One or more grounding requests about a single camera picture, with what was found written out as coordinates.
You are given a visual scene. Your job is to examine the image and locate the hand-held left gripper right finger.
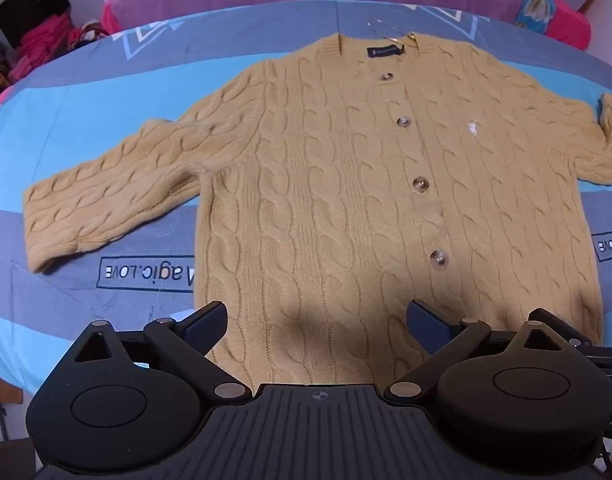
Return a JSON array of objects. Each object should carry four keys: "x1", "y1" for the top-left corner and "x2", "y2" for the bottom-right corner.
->
[{"x1": 386, "y1": 299, "x2": 583, "y2": 400}]

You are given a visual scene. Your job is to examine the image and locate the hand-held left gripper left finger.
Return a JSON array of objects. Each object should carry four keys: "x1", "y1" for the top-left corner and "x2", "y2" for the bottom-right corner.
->
[{"x1": 61, "y1": 301, "x2": 252, "y2": 402}]

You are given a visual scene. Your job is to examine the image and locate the yellow cable-knit cardigan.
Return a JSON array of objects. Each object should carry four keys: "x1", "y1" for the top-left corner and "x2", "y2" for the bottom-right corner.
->
[{"x1": 23, "y1": 31, "x2": 612, "y2": 391}]

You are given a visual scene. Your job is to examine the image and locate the pink clothes pile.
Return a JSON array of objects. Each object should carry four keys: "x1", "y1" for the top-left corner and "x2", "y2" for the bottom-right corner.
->
[{"x1": 8, "y1": 12, "x2": 109, "y2": 83}]

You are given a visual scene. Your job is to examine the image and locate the blue grey patterned bed sheet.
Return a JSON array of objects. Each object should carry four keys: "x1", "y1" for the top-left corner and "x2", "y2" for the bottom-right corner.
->
[{"x1": 0, "y1": 2, "x2": 612, "y2": 411}]

